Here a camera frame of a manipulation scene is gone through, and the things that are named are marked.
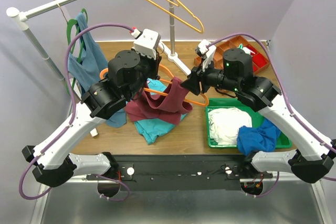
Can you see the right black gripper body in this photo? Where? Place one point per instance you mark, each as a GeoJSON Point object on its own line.
{"type": "Point", "coordinates": [211, 77]}

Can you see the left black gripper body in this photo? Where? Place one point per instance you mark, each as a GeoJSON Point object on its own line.
{"type": "Point", "coordinates": [151, 67]}

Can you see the maroon tank top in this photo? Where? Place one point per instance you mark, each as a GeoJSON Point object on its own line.
{"type": "Point", "coordinates": [168, 108]}

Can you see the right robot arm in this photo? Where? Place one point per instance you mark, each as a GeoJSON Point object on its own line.
{"type": "Point", "coordinates": [311, 160]}

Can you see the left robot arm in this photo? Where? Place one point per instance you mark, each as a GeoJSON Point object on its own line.
{"type": "Point", "coordinates": [54, 164]}

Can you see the blue-grey hanging tank top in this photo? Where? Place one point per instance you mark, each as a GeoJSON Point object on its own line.
{"type": "Point", "coordinates": [93, 62]}

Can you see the green hanger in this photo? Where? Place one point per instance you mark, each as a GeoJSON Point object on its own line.
{"type": "Point", "coordinates": [73, 23]}

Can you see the white cloth in bin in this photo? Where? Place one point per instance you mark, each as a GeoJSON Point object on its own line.
{"type": "Point", "coordinates": [224, 124]}

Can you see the red cloth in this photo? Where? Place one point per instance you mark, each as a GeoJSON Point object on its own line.
{"type": "Point", "coordinates": [260, 63]}

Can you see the orange compartment tray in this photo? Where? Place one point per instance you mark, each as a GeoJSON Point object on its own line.
{"type": "Point", "coordinates": [230, 44]}

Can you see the turquoise folded shirt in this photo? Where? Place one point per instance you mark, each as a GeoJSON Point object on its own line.
{"type": "Point", "coordinates": [153, 128]}

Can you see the royal blue cloth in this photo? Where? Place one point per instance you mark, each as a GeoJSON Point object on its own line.
{"type": "Point", "coordinates": [254, 139]}

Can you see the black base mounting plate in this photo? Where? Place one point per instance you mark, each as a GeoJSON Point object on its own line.
{"type": "Point", "coordinates": [185, 172]}

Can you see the white clothes rack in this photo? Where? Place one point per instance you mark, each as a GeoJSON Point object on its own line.
{"type": "Point", "coordinates": [20, 19]}

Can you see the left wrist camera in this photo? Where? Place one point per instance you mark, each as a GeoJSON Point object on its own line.
{"type": "Point", "coordinates": [146, 42]}

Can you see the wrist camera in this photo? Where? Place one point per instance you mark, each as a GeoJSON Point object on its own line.
{"type": "Point", "coordinates": [206, 51]}
{"type": "Point", "coordinates": [146, 42]}

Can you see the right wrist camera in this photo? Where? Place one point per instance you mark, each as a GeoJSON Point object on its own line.
{"type": "Point", "coordinates": [206, 51]}

